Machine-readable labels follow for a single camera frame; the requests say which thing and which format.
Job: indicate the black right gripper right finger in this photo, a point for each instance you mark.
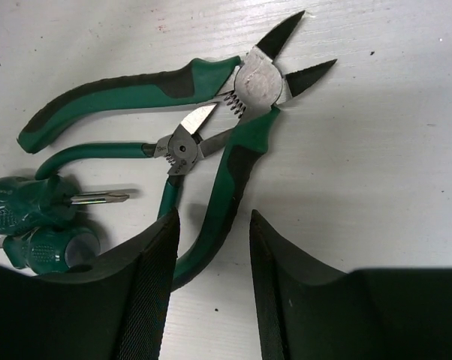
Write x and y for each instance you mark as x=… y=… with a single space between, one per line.
x=307 y=309

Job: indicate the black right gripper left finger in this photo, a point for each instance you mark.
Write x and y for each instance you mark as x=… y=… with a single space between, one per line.
x=112 y=307

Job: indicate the small green cutting pliers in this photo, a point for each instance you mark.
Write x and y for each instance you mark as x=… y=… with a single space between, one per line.
x=182 y=149

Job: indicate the large green cutting pliers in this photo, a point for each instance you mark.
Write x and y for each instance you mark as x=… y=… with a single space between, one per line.
x=249 y=89

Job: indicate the green stubby flat screwdriver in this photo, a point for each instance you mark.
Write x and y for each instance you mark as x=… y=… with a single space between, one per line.
x=50 y=249

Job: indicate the green stubby phillips screwdriver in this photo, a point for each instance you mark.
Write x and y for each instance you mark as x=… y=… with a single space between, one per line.
x=26 y=203

